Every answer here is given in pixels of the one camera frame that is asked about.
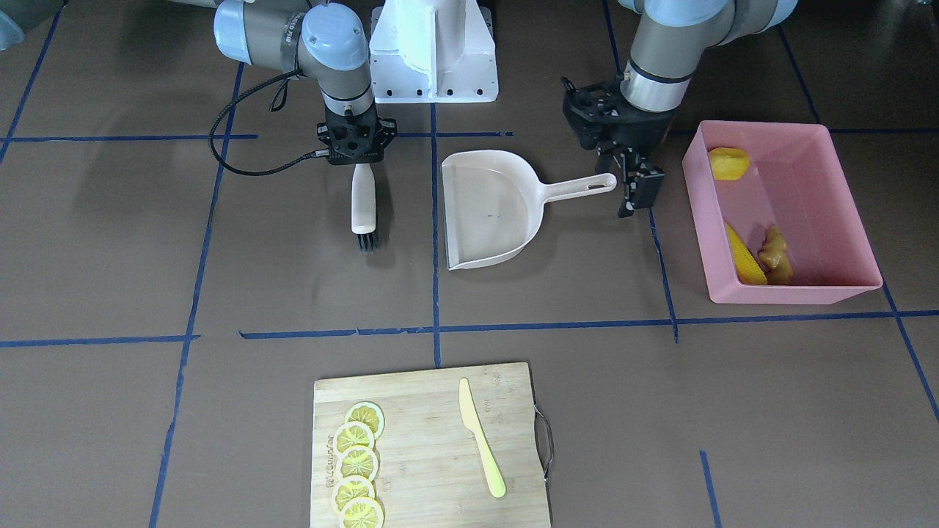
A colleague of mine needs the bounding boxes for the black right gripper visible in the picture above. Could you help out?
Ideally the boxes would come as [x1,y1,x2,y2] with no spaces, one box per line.
[316,105,397,165]

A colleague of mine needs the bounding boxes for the beige plastic dustpan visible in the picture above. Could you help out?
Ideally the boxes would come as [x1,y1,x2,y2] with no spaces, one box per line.
[442,150,617,271]

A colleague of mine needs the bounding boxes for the yellow toy corn cob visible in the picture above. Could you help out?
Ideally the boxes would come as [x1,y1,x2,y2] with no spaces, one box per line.
[724,223,768,285]

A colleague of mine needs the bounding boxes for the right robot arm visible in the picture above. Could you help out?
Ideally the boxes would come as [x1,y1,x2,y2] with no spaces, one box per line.
[205,1,397,165]

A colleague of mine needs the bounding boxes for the yellow plastic knife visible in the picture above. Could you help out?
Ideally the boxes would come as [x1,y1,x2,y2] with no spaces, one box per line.
[457,378,507,499]

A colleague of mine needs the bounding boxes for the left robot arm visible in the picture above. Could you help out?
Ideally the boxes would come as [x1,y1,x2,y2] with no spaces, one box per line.
[561,1,796,218]

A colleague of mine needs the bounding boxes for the bamboo cutting board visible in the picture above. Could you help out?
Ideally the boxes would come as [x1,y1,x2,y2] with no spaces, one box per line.
[309,363,551,527]

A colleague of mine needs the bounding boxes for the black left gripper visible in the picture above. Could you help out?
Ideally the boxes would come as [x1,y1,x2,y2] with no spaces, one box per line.
[561,76,674,219]

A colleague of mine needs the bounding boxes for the pink plastic bin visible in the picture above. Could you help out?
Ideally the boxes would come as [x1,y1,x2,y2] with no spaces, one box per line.
[683,120,883,304]

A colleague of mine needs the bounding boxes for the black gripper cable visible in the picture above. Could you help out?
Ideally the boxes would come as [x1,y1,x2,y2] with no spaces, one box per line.
[208,70,331,177]

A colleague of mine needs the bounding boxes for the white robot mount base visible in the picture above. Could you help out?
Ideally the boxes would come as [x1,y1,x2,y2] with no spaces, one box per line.
[368,1,500,104]

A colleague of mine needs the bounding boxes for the brown toy ginger root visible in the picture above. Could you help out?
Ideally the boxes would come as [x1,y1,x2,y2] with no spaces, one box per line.
[758,225,794,285]

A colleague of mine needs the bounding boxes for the beige hand brush black bristles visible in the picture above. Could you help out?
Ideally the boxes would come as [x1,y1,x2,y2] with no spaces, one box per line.
[350,164,380,254]

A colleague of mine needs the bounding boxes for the lemon slice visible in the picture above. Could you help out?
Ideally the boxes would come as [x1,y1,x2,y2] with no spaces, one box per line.
[331,474,376,514]
[333,421,376,454]
[343,401,385,439]
[339,496,385,528]
[336,445,380,482]

